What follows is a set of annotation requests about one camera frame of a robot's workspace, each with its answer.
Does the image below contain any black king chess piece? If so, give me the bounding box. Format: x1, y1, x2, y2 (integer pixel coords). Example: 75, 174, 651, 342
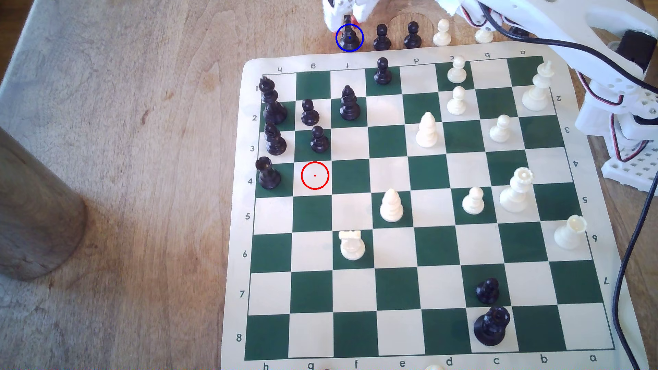
258, 76, 289, 125

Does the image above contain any black pawn chess piece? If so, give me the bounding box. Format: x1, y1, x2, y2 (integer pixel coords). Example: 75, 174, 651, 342
374, 57, 393, 85
301, 99, 320, 126
403, 22, 423, 49
310, 126, 330, 154
373, 24, 392, 51
475, 278, 501, 305
340, 15, 362, 51

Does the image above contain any white king chess piece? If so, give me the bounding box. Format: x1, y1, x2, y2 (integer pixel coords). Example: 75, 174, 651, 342
522, 60, 556, 112

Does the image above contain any white knight chess piece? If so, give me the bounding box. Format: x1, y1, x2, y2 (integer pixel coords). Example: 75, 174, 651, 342
339, 230, 366, 261

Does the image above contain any black bishop chess piece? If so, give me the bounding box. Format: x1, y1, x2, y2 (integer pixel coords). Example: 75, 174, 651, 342
339, 85, 362, 121

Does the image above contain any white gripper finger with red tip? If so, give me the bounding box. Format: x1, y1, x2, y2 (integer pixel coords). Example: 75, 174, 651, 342
323, 0, 351, 30
352, 0, 380, 24

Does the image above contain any black camera cable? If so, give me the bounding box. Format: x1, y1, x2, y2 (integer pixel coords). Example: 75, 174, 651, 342
478, 0, 658, 96

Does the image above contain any white queen chess piece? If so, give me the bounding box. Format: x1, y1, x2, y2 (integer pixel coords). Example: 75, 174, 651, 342
499, 167, 534, 213

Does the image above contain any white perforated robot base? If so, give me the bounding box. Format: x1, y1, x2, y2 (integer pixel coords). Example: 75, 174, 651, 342
601, 149, 658, 196

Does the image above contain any green and cream chessboard mat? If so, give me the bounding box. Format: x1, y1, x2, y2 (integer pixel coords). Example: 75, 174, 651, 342
221, 41, 649, 370

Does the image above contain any white bishop chess piece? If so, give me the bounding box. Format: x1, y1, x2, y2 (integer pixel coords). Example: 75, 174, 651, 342
379, 188, 405, 223
415, 111, 439, 149

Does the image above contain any white rook chess piece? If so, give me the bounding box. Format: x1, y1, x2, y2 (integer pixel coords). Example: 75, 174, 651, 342
553, 215, 588, 251

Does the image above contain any black queen chess piece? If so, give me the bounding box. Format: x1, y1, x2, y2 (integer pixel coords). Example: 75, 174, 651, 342
473, 306, 511, 346

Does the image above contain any black rook chess piece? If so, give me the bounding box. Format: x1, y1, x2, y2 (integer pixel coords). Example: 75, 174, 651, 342
255, 157, 282, 190

